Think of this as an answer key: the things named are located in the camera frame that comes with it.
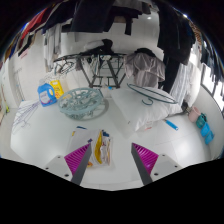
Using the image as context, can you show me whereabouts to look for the window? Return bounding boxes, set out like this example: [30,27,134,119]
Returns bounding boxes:
[200,63,224,113]

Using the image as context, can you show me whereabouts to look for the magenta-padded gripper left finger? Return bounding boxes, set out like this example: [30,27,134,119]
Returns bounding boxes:
[42,143,93,187]

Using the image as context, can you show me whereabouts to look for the row of hanging dark clothes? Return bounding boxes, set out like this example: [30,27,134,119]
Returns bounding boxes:
[71,0,224,94]

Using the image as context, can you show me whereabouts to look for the teal hoop hanger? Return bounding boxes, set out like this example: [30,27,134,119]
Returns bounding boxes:
[126,83,179,106]

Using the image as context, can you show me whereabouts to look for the pink bucket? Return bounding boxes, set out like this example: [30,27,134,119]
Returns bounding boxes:
[188,106,202,123]

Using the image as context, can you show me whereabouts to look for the white pillow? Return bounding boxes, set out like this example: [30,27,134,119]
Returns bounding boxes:
[109,85,184,132]

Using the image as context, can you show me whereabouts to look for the teal container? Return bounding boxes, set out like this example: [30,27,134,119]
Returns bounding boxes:
[195,113,208,129]

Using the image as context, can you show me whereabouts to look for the white towel with colourful print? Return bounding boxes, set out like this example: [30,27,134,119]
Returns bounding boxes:
[67,125,114,169]

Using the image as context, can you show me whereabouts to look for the blue detergent bottle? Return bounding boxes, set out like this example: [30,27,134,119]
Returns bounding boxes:
[37,79,58,108]

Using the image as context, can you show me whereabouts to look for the black folding drying rack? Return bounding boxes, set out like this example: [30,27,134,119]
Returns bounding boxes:
[54,53,129,90]

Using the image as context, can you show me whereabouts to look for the blue container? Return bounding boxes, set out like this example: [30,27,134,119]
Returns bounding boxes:
[200,122,215,145]

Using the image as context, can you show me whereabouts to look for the grey garment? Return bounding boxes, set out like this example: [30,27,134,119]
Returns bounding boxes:
[123,49,167,89]

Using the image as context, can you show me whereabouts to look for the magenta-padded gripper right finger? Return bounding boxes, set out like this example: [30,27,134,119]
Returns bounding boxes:
[130,142,184,186]

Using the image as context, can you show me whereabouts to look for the yellow detergent bottle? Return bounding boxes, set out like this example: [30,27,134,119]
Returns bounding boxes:
[49,79,65,100]

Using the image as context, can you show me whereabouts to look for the white and black clothes pile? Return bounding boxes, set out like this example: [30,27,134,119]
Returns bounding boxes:
[83,38,114,56]

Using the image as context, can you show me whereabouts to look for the round pale teal peg hanger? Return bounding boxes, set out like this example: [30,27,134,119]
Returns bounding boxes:
[58,87,108,120]

